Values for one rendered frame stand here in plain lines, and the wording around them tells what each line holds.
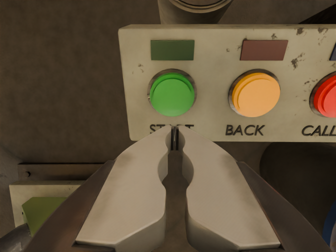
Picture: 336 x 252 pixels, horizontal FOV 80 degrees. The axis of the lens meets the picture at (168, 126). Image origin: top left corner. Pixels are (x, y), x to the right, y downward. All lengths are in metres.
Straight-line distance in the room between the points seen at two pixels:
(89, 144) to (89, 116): 0.11
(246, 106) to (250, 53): 0.04
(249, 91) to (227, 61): 0.03
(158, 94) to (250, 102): 0.08
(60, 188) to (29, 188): 0.11
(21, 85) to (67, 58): 0.21
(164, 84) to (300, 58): 0.12
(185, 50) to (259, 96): 0.08
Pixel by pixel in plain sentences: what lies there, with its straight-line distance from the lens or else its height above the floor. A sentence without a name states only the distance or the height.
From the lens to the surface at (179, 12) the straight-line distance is 0.31.
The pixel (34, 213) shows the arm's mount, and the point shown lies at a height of 0.22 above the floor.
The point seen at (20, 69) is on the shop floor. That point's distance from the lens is 0.98.
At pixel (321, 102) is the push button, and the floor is 0.61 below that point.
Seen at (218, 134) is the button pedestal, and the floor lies 0.58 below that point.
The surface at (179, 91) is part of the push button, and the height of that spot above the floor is 0.61.
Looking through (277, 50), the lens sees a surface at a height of 0.61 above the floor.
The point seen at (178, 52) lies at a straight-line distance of 0.18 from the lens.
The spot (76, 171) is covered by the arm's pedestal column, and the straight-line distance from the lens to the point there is 0.92.
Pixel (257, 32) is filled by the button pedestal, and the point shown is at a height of 0.62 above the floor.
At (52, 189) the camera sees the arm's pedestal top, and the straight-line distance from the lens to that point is 0.86.
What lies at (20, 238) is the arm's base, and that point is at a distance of 0.76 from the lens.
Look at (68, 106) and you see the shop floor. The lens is 0.89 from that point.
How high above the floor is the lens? 0.79
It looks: 80 degrees down
